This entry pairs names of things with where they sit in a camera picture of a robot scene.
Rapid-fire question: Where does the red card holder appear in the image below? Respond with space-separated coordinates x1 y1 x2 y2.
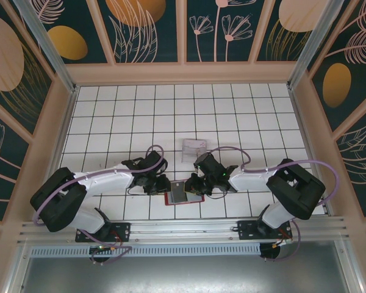
163 189 206 208

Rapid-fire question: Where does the dark grey card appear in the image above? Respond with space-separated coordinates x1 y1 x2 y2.
170 181 188 204

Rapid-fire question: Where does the white VIP card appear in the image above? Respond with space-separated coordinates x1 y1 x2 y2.
182 149 202 161

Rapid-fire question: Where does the white pink floral card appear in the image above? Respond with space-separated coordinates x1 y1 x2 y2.
184 139 208 151

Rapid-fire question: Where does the clear plastic bag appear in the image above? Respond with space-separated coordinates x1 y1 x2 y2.
181 138 209 162

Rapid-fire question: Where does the grey metal sheet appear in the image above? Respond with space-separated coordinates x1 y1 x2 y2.
18 256 364 293

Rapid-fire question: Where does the thin black right gripper cable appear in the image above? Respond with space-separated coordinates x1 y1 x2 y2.
206 187 229 200

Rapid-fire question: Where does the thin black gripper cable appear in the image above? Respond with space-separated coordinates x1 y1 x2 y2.
206 187 229 200
127 186 150 198

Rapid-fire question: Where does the thin black left gripper cable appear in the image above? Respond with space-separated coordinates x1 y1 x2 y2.
127 186 150 198

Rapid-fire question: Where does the aluminium mounting rail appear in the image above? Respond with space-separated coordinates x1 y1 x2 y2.
18 215 350 244

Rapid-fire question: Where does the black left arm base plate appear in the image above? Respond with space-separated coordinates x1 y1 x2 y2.
75 222 132 244

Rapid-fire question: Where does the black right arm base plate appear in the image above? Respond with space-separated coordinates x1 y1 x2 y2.
237 219 293 241

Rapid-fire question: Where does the slotted grey cable duct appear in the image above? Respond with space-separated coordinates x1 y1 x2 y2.
30 242 262 258

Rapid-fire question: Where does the black round cable port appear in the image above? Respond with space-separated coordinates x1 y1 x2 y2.
259 243 284 261
90 252 110 265

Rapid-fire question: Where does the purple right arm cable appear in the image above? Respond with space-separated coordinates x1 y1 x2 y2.
209 146 339 263

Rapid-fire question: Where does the aluminium frame post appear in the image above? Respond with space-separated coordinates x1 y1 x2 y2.
5 244 31 293
13 0 77 94
288 0 346 90
343 241 366 293

